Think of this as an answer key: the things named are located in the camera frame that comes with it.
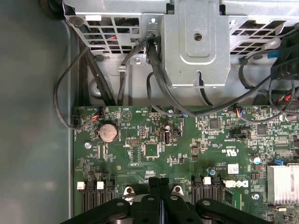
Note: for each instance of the round coin cell battery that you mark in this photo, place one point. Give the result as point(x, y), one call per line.
point(107, 132)

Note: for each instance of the black open PC case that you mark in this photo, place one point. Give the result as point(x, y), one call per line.
point(35, 116)

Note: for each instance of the silver metal drive cage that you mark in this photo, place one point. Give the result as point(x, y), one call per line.
point(196, 46)

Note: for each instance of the RAM slot with white latch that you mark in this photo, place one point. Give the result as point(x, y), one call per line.
point(80, 185)
point(100, 185)
point(207, 180)
point(229, 184)

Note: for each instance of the silver finned heatsink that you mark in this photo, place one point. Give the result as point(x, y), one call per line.
point(282, 184)

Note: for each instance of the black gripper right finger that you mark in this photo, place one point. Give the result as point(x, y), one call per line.
point(174, 210)

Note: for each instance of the black power connector bundle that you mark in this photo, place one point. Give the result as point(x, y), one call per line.
point(287, 58)

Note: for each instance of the green motherboard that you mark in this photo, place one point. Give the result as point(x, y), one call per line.
point(187, 149)

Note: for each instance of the black RAM slot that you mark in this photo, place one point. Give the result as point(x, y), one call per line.
point(90, 191)
point(197, 189)
point(217, 189)
point(110, 190)

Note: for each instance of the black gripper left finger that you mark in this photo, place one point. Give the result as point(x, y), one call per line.
point(155, 205)

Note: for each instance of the internal USB port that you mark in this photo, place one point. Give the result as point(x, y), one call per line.
point(166, 137)

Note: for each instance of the square black chip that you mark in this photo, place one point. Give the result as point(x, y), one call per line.
point(215, 124)

